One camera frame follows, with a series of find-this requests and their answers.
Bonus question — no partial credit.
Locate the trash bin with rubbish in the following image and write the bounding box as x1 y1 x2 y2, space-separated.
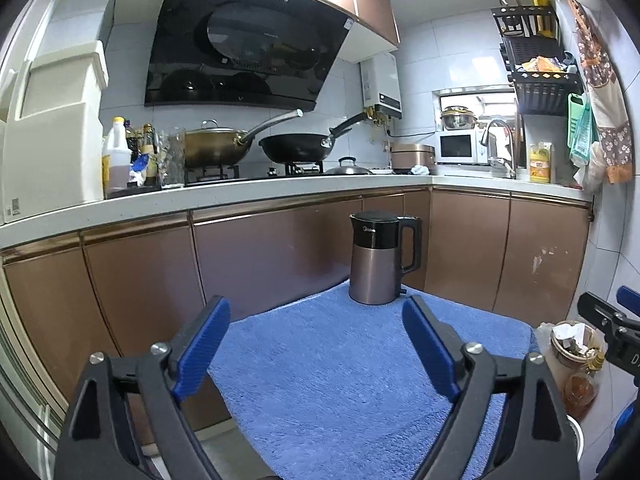
550 320 604 370

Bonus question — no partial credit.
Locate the chrome kitchen faucet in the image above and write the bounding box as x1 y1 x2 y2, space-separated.
480 118 518 180

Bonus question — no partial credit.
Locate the right blue white gloved hand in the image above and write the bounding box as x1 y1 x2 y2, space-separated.
597 400 639 479

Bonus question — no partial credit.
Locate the yellow detergent bottle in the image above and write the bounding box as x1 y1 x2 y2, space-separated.
528 142 552 184

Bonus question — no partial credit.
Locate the teal plastic basket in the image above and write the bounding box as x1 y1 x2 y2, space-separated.
566 93 598 167

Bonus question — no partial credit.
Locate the floral hanging apron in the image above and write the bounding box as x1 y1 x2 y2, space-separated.
568 0 634 184

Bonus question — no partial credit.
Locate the blue towel mat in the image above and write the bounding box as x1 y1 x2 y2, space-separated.
207 278 539 480

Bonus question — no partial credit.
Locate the white microwave oven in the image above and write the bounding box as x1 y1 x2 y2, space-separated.
435 128 488 166

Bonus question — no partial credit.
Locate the brown black electric kettle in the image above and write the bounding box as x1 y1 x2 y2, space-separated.
348 211 422 306

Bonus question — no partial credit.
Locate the steel pot on microwave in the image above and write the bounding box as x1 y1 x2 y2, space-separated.
440 106 477 130

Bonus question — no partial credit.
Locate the brown rice cooker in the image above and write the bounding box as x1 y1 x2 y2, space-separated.
390 142 436 172

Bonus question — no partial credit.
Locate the white oil bottle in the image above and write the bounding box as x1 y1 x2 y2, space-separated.
102 116 131 195

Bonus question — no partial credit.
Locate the glass pot lid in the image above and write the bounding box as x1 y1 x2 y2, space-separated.
326 156 372 176

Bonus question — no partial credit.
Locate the white water heater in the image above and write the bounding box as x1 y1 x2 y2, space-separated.
359 53 402 119

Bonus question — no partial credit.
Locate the black wok pan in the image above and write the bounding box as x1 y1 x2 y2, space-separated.
259 110 374 165

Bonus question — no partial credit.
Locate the white countertop appliance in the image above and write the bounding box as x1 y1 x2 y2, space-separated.
1 0 115 222

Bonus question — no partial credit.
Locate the black range hood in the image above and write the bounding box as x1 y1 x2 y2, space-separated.
144 0 350 112

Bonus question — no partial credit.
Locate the black wall rack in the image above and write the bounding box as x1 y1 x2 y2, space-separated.
491 4 582 116

